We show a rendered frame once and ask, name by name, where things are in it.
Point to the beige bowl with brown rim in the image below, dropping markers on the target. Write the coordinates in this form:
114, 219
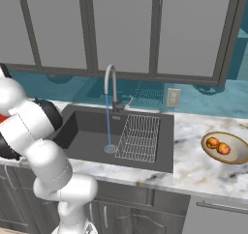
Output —
237, 149

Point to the white wall outlet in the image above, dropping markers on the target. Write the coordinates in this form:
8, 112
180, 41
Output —
173, 98

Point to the orange red peach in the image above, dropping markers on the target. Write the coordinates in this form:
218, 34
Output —
212, 142
223, 148

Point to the grey curved sink faucet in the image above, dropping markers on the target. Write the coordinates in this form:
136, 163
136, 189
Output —
113, 83

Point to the blue water stream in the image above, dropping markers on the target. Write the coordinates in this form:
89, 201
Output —
108, 122

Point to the grey glass wall cupboard door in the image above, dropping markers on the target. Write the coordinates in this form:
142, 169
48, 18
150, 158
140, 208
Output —
122, 28
193, 28
58, 25

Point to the dark grey sink basin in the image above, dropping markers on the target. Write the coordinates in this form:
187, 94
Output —
90, 138

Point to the round metal sink drain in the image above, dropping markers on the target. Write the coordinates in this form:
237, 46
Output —
110, 149

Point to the grey panel under sink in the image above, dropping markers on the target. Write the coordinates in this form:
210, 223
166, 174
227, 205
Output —
129, 192

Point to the grey base cupboard door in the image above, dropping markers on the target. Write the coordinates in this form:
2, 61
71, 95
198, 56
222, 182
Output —
117, 218
19, 205
91, 226
155, 225

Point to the grey dishwasher front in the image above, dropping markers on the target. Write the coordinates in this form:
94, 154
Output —
216, 221

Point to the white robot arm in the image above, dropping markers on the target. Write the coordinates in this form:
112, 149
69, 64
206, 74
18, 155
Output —
48, 160

